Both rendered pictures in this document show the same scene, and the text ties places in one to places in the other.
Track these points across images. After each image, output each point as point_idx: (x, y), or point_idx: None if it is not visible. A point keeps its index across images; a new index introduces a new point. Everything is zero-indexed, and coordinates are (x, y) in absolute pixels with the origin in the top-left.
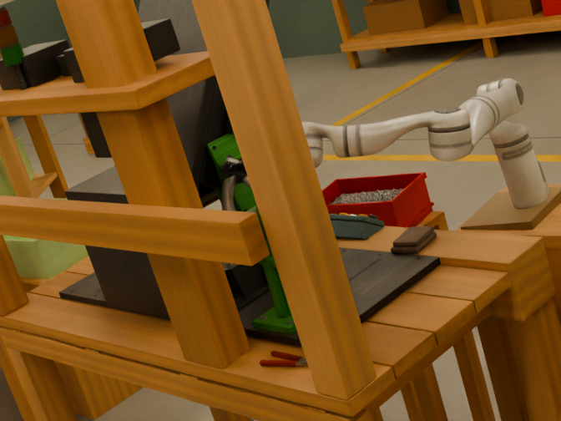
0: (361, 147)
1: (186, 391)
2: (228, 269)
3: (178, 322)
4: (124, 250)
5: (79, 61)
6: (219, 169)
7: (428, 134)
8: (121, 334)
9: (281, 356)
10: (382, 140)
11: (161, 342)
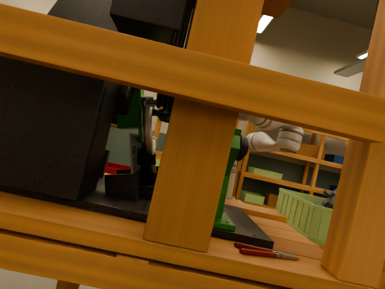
0: (271, 121)
1: (113, 278)
2: (124, 174)
3: (168, 193)
4: (50, 117)
5: None
6: (140, 98)
7: (286, 132)
8: (0, 204)
9: (250, 248)
10: (279, 123)
11: (78, 219)
